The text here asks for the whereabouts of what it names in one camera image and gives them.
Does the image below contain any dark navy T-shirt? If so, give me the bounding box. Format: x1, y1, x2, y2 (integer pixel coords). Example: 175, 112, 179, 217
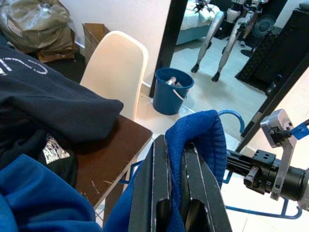
0, 45, 124, 170

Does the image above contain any blue plastic bucket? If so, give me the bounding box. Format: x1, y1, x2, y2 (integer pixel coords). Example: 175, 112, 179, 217
152, 67, 195, 116

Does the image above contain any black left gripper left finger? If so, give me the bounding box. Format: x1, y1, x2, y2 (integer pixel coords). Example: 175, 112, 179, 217
127, 134, 173, 232

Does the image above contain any royal blue knit sweater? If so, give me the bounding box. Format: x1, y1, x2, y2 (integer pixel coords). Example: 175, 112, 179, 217
0, 109, 228, 232

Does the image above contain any black framed mirror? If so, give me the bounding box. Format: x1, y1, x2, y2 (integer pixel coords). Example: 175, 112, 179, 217
149, 0, 309, 153

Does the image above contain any white plastic chair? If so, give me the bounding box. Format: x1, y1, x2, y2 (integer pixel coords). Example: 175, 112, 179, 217
79, 30, 150, 120

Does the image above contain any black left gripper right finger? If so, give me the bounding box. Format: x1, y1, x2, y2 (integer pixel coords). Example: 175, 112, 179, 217
180, 142, 234, 232

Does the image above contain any brown cardboard box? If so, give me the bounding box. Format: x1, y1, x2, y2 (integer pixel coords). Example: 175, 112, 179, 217
82, 23, 112, 66

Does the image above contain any black T-shirt white graphic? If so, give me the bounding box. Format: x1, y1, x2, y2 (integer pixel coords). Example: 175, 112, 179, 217
37, 134, 78, 188

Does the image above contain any large olive green bag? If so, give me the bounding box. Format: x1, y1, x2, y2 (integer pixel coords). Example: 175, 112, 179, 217
0, 0, 79, 54

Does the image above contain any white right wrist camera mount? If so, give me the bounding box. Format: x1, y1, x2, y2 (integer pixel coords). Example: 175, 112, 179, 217
260, 108, 298, 201

